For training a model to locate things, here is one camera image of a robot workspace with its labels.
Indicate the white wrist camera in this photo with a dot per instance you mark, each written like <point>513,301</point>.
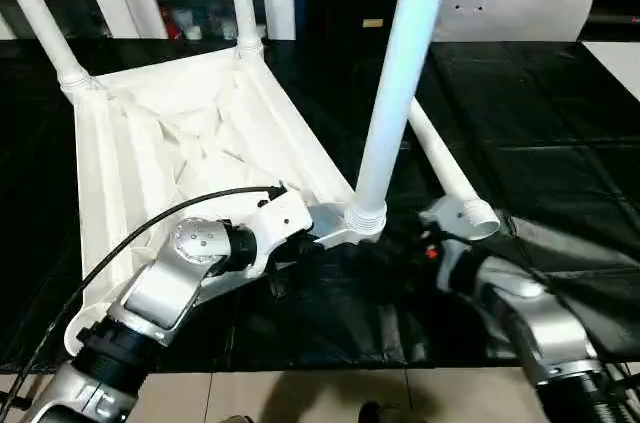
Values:
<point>280,221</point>
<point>445,215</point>

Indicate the white flat sheet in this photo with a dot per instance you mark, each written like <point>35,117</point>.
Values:
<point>618,63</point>

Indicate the black work mat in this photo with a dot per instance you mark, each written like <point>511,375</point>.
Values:
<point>540,143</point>

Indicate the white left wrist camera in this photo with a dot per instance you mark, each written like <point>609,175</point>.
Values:
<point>280,221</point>

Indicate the small tan label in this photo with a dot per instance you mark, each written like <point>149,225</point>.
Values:
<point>373,22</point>

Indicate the white plastic table top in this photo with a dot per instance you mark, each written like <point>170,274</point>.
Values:
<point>170,133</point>

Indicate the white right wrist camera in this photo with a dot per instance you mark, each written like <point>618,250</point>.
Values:
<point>445,215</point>

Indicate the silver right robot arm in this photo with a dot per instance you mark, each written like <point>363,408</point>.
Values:
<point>530,313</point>

